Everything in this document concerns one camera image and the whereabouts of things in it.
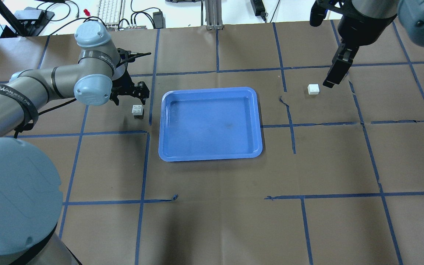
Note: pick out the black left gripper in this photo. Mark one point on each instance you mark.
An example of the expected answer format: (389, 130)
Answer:
(125, 87)

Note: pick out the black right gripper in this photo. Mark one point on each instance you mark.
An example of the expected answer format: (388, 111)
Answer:
(357, 31)

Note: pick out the white block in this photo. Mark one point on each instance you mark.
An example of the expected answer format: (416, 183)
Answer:
(137, 111)
(313, 89)

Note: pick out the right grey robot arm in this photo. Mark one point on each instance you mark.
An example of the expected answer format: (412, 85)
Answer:
(362, 23)

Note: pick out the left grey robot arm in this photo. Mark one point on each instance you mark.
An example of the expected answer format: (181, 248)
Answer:
(30, 198)

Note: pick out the blue plastic tray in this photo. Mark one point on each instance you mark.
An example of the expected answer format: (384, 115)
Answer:
(209, 124)

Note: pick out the black power adapter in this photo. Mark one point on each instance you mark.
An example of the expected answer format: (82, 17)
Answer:
(158, 20)

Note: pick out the white keyboard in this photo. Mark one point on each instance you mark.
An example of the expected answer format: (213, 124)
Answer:
(110, 11)

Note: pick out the aluminium frame post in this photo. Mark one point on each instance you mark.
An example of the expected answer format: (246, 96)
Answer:
(213, 14)

